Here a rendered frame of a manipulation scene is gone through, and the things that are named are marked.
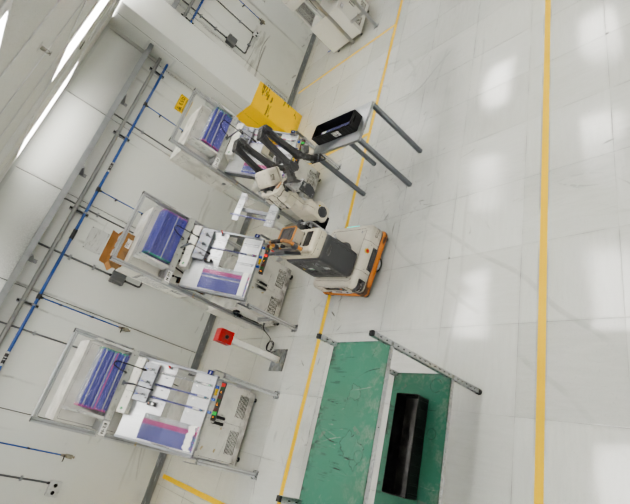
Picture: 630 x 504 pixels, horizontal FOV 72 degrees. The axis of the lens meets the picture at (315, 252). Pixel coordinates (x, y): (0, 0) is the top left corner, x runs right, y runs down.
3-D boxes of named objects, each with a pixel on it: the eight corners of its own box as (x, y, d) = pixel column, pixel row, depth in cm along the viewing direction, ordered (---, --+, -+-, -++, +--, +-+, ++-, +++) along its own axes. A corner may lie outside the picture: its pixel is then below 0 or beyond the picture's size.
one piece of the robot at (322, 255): (359, 284, 399) (291, 242, 355) (322, 284, 442) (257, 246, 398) (370, 252, 409) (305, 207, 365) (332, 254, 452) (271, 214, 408)
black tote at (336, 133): (318, 145, 449) (311, 139, 443) (324, 132, 454) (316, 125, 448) (357, 131, 404) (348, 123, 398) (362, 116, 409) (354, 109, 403)
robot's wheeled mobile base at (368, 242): (370, 298, 400) (351, 287, 387) (326, 296, 450) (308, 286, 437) (390, 234, 421) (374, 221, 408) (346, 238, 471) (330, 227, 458)
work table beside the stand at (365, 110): (411, 186, 438) (358, 139, 395) (362, 196, 493) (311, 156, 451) (422, 149, 452) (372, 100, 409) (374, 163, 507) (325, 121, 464)
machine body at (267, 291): (295, 272, 522) (254, 248, 489) (279, 327, 492) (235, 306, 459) (264, 279, 569) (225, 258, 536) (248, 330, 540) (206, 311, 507)
